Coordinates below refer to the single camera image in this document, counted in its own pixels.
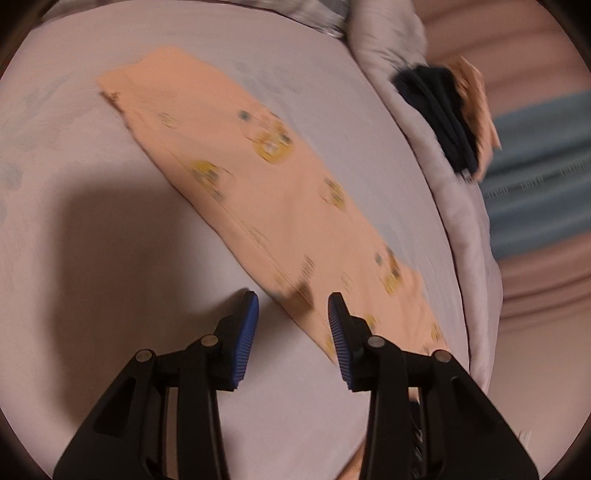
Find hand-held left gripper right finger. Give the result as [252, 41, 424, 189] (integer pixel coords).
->
[327, 292, 540, 480]

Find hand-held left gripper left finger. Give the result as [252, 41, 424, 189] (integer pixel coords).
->
[53, 290, 260, 480]

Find peach cartoon print pants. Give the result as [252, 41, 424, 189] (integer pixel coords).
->
[96, 45, 451, 366]

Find pink bed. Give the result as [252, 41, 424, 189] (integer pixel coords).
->
[0, 0, 468, 480]

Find pale pink quilt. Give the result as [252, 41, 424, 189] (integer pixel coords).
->
[346, 0, 505, 393]

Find navy garment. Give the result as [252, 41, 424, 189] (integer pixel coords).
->
[392, 65, 482, 182]

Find blue mat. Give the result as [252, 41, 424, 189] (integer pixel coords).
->
[479, 90, 591, 260]

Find small peach garment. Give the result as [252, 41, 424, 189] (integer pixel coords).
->
[450, 55, 503, 182]

